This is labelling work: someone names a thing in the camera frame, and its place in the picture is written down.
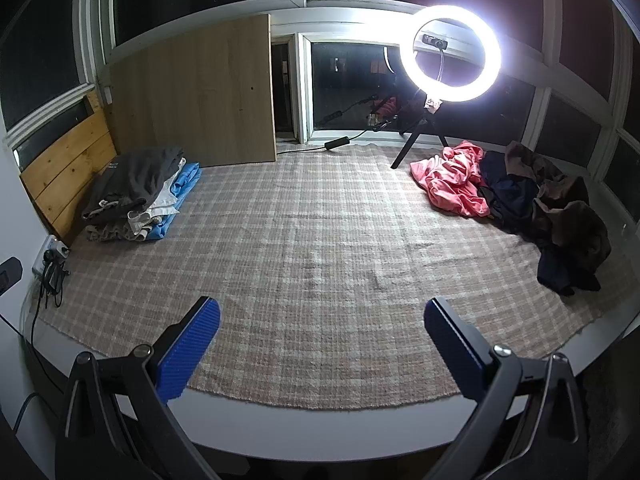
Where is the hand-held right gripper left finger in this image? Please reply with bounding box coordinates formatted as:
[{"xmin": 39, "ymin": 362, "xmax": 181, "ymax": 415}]
[{"xmin": 54, "ymin": 296, "xmax": 221, "ymax": 480}]

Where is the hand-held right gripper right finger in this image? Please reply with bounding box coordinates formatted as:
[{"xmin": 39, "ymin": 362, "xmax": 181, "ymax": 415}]
[{"xmin": 424, "ymin": 296, "xmax": 590, "ymax": 480}]

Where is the brown garment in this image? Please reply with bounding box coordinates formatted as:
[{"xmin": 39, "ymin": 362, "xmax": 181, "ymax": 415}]
[{"xmin": 502, "ymin": 141, "xmax": 613, "ymax": 286}]

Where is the navy garment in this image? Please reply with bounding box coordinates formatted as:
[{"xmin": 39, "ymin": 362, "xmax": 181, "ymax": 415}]
[
  {"xmin": 536, "ymin": 245, "xmax": 601, "ymax": 297},
  {"xmin": 477, "ymin": 151, "xmax": 543, "ymax": 235}
]

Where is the beige folded garment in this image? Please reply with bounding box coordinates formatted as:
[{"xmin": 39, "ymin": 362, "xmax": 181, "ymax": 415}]
[{"xmin": 85, "ymin": 210, "xmax": 166, "ymax": 243}]

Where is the white folded garment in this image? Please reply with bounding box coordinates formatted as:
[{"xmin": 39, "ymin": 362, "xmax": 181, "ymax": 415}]
[{"xmin": 127, "ymin": 160, "xmax": 186, "ymax": 233}]

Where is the checked beige blanket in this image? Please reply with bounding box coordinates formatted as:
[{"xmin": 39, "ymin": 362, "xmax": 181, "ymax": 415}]
[{"xmin": 37, "ymin": 142, "xmax": 626, "ymax": 411}]

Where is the pink garment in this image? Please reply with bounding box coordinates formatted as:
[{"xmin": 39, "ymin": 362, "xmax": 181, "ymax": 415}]
[{"xmin": 410, "ymin": 141, "xmax": 491, "ymax": 218}]

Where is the white power strip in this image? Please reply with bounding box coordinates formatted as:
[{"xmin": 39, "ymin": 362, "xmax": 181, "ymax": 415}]
[{"xmin": 35, "ymin": 240, "xmax": 71, "ymax": 273}]

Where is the pine plank panel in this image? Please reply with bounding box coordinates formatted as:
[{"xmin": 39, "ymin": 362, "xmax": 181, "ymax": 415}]
[{"xmin": 19, "ymin": 92, "xmax": 118, "ymax": 248}]

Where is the light wooden board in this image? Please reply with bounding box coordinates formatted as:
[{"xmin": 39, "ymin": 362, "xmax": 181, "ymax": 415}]
[{"xmin": 107, "ymin": 14, "xmax": 277, "ymax": 168}]

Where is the black power cable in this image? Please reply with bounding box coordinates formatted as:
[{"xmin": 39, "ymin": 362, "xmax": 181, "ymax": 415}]
[{"xmin": 12, "ymin": 255, "xmax": 71, "ymax": 431}]

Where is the black cable inline controller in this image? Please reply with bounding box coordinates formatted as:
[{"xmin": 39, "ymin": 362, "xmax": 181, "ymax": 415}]
[{"xmin": 276, "ymin": 95, "xmax": 381, "ymax": 156}]

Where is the white ring light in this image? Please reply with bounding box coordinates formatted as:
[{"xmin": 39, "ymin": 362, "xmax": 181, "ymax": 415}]
[{"xmin": 399, "ymin": 5, "xmax": 502, "ymax": 100}]

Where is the white window frame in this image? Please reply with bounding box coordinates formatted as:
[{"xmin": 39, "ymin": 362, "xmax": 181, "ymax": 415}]
[{"xmin": 0, "ymin": 0, "xmax": 640, "ymax": 201}]

